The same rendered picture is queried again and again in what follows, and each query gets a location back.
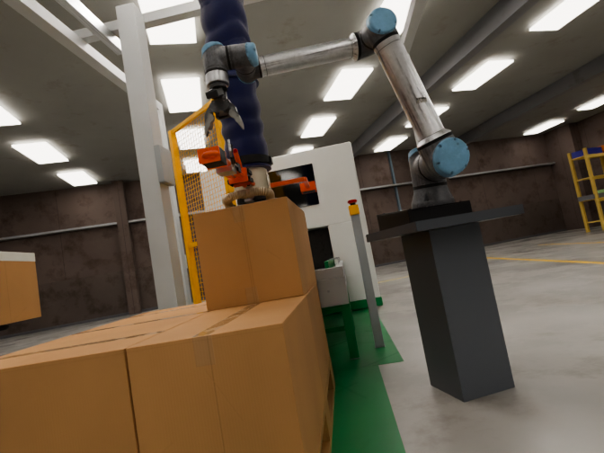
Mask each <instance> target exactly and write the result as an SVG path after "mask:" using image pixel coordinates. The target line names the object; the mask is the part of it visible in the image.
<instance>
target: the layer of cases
mask: <svg viewBox="0 0 604 453"><path fill-rule="evenodd" d="M329 360H330V353H329V348H328V343H327V338H326V333H325V328H324V319H323V313H322V308H321V303H320V298H319V293H318V287H317V283H316V284H315V285H314V286H313V287H312V288H311V289H310V290H309V291H308V292H307V293H306V294H305V295H303V296H298V297H293V298H283V299H277V300H272V301H266V302H261V303H255V304H250V305H245V306H235V307H230V308H224V309H219V310H213V311H208V309H207V304H206V302H204V303H199V304H193V305H188V306H178V307H173V308H167V309H162V310H156V311H152V312H146V313H143V314H140V315H134V316H132V317H129V318H125V319H122V320H119V321H117V322H113V323H110V324H105V325H102V326H99V327H95V328H93V329H90V330H86V331H83V332H80V333H75V334H72V335H69V336H66V337H63V338H60V339H56V340H54V341H51V342H45V343H43V344H40V345H36V346H33V347H30V348H27V349H24V350H21V351H16V352H13V353H9V354H6V355H4V356H0V453H318V446H319V439H320V431H321V424H322V417H323V410H324V397H325V389H326V382H327V375H328V368H329Z"/></svg>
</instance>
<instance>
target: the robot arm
mask: <svg viewBox="0 0 604 453"><path fill-rule="evenodd" d="M396 25H397V18H396V15H395V13H394V12H393V11H392V10H391V9H389V8H385V7H379V8H376V9H374V10H373V11H372V12H371V13H370V15H369V16H368V18H367V20H366V23H365V25H364V28H363V29H362V30H361V31H357V32H354V33H352V34H351V35H350V37H349V38H346V39H341V40H333V41H329V42H325V43H320V44H315V45H312V46H307V47H303V48H298V49H291V50H286V51H281V52H278V53H273V54H269V55H264V56H260V57H259V56H258V55H257V50H256V46H255V44H254V43H253V42H246V43H241V44H235V45H227V46H224V45H223V44H222V43H220V42H218V41H211V42H208V43H206V44H205V45H204V46H203V47H202V49H201V54H202V56H201V58H202V60H203V66H204V72H205V78H206V80H205V83H206V84H207V87H208V89H209V91H208V92H206V93H205V94H206V97H207V99H213V100H212V101H211V103H210V104H209V107H208V108H207V110H206V113H205V135H206V137H208V135H209V131H210V130H212V129H213V122H214V121H215V115H213V112H214V113H215V114H216V118H217V119H218V120H223V119H228V118H234V119H235V121H236V122H237V123H238V124H239V126H240V127H241V128H242V129H244V124H243V121H242V119H241V117H240V115H239V113H238V110H237V108H236V107H235V106H234V104H233V103H231V102H230V101H229V99H227V88H228V86H229V79H228V73H227V70H232V69H235V72H236V75H237V77H238V79H239V80H240V81H241V82H242V83H244V84H251V83H253V82H254V81H255V80H256V79H259V78H264V77H265V76H273V75H277V74H281V73H286V72H289V71H294V70H299V69H302V68H307V67H314V66H319V65H323V64H327V63H332V62H336V61H340V60H344V59H349V58H352V59H353V60H354V61H357V60H362V59H364V58H368V57H370V56H372V55H374V54H375V53H376V54H377V57H378V59H379V61H380V63H381V65H382V67H383V68H384V71H385V73H386V76H387V78H388V80H389V82H390V84H391V85H392V87H393V89H394V91H395V94H396V96H397V98H398V100H399V102H400V103H401V105H402V107H403V110H404V113H405V115H406V117H407V119H408V120H409V122H410V124H411V126H412V128H413V131H414V133H415V135H416V137H417V138H418V140H419V143H418V146H417V147H416V148H414V149H412V150H411V151H410V152H409V154H408V157H409V158H408V161H409V165H410V171H411V177H412V183H413V200H412V209H417V208H424V207H429V206H436V205H441V204H448V203H453V202H455V200H454V197H453V196H452V194H451V192H450V190H449V188H448V185H447V179H446V178H449V177H453V176H455V175H457V174H459V173H461V172H462V171H463V170H464V169H465V168H466V166H467V164H468V162H469V157H470V154H469V150H468V148H467V145H466V143H465V142H464V141H463V140H461V139H459V138H455V137H454V135H453V133H452V131H451V130H449V129H445V128H444V127H443V125H442V123H441V121H440V118H439V116H438V114H437V112H436V111H435V108H434V106H433V104H432V102H431V99H430V97H429V95H428V94H427V92H426V90H425V88H424V86H423V84H422V81H421V79H420V77H419V76H418V73H417V71H416V69H415V67H414V65H413V62H412V60H411V59H410V57H409V55H408V53H407V51H406V49H405V47H404V44H403V42H402V40H401V38H400V34H399V32H398V30H397V28H396Z"/></svg>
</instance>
